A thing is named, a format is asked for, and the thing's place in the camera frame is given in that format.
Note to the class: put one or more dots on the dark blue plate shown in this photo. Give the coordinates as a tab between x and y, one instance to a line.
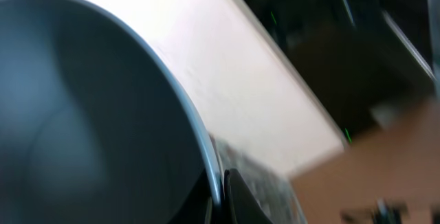
94	127

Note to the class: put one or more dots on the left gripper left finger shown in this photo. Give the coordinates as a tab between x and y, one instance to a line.
198	206

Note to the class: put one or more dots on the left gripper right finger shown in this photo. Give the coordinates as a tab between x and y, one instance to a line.
240	205

